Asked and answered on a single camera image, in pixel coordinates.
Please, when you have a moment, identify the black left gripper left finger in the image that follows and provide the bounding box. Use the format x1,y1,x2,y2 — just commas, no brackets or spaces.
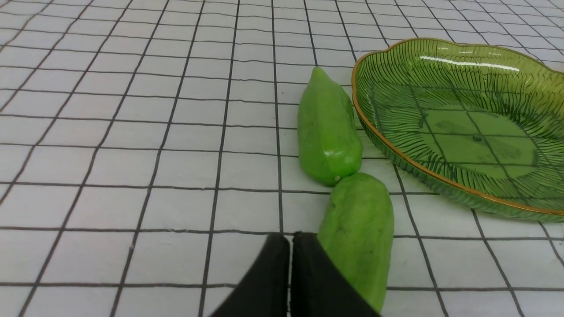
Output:
211,233,290,317

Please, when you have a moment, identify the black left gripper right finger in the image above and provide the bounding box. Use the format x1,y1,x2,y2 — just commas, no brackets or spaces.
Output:
291,232,379,317

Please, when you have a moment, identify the rounded green cucumber vegetable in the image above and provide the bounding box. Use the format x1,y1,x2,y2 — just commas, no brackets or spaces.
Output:
317,172,394,312

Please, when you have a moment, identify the pointed green gourd vegetable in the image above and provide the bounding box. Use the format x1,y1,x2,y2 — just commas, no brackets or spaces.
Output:
297,66,363,187

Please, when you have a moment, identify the green glass plate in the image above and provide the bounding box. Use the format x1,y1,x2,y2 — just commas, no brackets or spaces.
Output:
351,38,564,223

